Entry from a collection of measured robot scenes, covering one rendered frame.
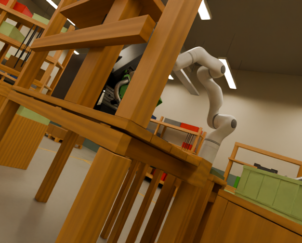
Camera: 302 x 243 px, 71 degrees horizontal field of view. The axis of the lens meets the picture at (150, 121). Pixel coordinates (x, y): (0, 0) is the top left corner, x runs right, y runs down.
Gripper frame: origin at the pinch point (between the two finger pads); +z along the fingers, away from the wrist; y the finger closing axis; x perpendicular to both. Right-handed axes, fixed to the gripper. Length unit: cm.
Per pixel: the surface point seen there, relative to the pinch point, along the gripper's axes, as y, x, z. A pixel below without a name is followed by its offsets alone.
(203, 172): -55, 20, -48
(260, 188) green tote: -65, 17, -73
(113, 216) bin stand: -106, 18, 47
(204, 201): -81, 13, -40
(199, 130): -230, -448, 158
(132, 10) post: 34.3, 11.4, -27.7
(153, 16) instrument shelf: 29.8, -1.2, -31.8
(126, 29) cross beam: 22, 37, -39
